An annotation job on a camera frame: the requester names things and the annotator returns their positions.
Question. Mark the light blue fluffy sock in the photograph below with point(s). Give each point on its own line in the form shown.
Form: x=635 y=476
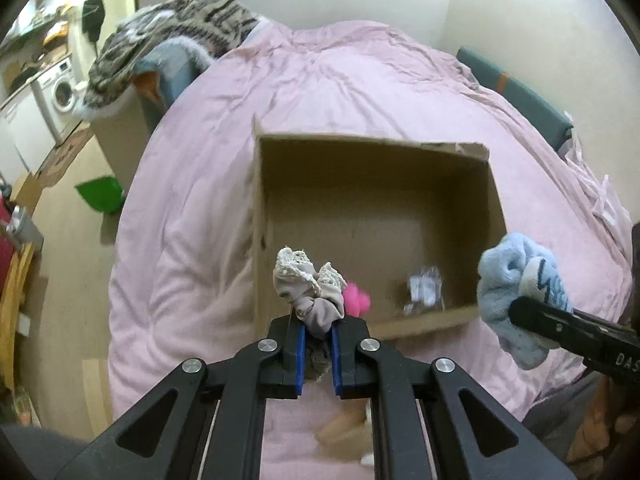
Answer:
x=502 y=280

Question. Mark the brown striped fur blanket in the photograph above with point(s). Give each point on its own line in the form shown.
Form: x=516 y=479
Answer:
x=165 y=30

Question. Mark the pink fluffy ball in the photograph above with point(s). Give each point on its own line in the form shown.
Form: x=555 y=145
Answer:
x=358 y=300

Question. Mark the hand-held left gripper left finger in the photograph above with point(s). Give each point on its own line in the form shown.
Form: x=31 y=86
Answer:
x=299 y=360

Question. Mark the black hanging bag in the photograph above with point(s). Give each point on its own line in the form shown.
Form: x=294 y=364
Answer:
x=94 y=15

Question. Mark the grey and orange clothing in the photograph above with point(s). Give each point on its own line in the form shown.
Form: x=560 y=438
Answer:
x=590 y=420

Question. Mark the red case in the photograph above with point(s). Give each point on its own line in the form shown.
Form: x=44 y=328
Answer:
x=5 y=240

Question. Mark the teal cushion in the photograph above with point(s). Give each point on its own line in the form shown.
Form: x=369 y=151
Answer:
x=520 y=92

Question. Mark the person's grey trouser leg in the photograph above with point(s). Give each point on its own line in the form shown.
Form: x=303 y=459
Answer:
x=35 y=452

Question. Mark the pink bed blanket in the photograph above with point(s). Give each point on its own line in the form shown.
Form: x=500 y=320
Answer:
x=350 y=85

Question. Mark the tall cardboard box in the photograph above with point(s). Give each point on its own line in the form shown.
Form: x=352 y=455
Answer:
x=120 y=135

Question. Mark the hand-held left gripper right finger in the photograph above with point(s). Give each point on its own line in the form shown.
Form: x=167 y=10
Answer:
x=336 y=360

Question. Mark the blue cloth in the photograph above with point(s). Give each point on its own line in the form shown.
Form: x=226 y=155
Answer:
x=175 y=67

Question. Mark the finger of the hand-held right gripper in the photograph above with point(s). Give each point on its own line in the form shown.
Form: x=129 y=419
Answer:
x=542 y=321

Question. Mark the beige lace cloth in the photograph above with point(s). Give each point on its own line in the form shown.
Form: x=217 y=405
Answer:
x=312 y=305

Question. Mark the pale pink ribbon cloth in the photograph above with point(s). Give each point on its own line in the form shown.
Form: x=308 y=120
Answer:
x=602 y=195

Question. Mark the white washing machine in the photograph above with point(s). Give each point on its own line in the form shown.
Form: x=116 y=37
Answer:
x=57 y=92

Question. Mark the green dustpan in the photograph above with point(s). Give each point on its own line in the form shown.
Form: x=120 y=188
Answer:
x=100 y=194

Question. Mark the tan plush toy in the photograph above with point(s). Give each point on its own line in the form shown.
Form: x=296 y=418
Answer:
x=345 y=422

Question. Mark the clear plastic packet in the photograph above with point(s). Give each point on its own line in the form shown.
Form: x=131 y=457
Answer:
x=424 y=290

